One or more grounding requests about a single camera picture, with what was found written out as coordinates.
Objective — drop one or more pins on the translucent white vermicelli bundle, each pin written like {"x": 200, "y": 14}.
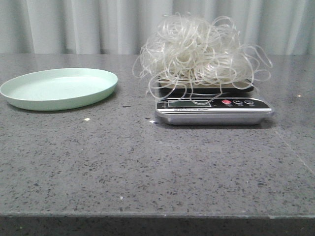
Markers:
{"x": 187, "y": 52}

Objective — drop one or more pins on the silver black kitchen scale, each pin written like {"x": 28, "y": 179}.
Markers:
{"x": 229, "y": 104}

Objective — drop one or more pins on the light green round plate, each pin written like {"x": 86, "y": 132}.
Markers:
{"x": 59, "y": 89}

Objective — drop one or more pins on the white pleated curtain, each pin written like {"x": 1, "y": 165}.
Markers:
{"x": 122, "y": 26}

